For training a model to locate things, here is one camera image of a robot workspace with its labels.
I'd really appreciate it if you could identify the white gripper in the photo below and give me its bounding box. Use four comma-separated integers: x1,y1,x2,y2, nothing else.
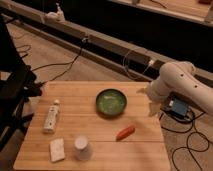
136,79,171,117

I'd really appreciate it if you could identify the green ceramic bowl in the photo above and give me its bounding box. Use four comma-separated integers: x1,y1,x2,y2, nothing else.
96,89,127,117

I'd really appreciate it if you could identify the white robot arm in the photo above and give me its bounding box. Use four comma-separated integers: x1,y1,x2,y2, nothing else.
140,61,213,117

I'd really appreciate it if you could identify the blue electronic box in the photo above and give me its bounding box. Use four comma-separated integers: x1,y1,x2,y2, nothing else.
169,99,188,118

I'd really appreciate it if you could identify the orange carrot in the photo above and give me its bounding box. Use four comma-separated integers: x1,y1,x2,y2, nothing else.
116,126,135,141

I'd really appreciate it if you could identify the white plastic cup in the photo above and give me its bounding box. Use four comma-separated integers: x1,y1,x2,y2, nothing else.
74,136,92,161

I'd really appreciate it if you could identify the white tube bottle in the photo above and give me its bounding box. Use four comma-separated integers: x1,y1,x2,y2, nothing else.
43,99,60,134

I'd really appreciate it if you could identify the white sponge block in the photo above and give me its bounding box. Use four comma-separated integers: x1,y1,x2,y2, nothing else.
50,138,65,162

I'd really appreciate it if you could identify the black chair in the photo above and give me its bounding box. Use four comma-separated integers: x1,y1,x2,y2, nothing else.
0,15,42,152

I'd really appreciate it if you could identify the grey metal rail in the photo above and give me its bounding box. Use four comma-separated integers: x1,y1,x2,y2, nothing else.
0,0,213,88

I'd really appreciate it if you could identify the white cable with plug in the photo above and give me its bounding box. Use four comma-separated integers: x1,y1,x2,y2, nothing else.
121,46,156,81

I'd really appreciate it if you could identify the black floor cable right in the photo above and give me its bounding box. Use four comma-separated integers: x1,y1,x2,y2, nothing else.
159,108,213,171

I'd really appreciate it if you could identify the black floor cable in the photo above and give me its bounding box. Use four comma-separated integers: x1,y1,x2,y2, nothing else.
159,108,213,171
14,41,84,84

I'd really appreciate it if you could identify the black floor cable left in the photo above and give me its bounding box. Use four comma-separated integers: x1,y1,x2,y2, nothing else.
14,41,84,84

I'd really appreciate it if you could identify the white object on rail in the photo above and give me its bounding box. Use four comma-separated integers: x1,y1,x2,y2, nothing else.
45,3,65,22

